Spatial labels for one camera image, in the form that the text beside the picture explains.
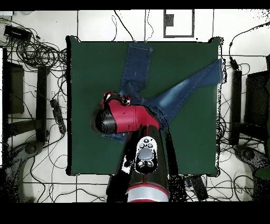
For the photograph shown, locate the blue denim jeans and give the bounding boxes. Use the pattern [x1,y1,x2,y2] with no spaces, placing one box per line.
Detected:
[101,42,224,145]

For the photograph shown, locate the black flat device box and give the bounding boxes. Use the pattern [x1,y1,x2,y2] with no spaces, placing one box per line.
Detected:
[3,24,33,42]

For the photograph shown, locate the dark green table cloth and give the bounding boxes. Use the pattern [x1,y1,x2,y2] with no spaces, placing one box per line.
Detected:
[65,35,224,177]

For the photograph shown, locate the black power strip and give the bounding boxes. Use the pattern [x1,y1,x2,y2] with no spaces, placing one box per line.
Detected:
[50,98,68,134]

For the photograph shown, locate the black rectangular box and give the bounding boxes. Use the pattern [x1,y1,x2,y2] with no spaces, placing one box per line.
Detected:
[188,175,209,201]

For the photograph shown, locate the black metal frame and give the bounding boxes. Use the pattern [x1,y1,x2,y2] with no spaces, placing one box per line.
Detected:
[229,53,270,146]
[2,48,51,148]

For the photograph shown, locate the thin black cable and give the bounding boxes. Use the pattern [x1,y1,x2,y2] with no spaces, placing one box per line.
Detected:
[113,10,136,42]

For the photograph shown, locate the black cable tangle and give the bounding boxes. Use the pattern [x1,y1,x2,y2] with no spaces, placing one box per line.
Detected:
[0,16,68,73]

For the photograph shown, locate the grey square frame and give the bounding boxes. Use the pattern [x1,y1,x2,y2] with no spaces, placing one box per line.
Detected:
[163,9,195,39]

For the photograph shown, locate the black cable with connector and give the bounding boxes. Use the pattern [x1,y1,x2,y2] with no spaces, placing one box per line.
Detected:
[228,22,270,71]

